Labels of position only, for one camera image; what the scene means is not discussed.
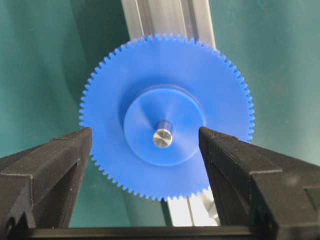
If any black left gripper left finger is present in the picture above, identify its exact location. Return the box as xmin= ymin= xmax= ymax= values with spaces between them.
xmin=0 ymin=128 xmax=93 ymax=240

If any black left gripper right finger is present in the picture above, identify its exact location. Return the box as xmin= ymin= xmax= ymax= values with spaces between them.
xmin=199 ymin=127 xmax=320 ymax=240

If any large blue plastic gear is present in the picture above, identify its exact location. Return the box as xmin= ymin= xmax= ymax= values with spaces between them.
xmin=79 ymin=34 xmax=255 ymax=200

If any right steel shaft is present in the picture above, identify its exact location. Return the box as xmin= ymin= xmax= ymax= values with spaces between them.
xmin=153 ymin=120 xmax=173 ymax=148

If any silver aluminium extrusion rail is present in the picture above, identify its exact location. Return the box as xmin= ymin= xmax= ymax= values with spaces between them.
xmin=121 ymin=0 xmax=221 ymax=227

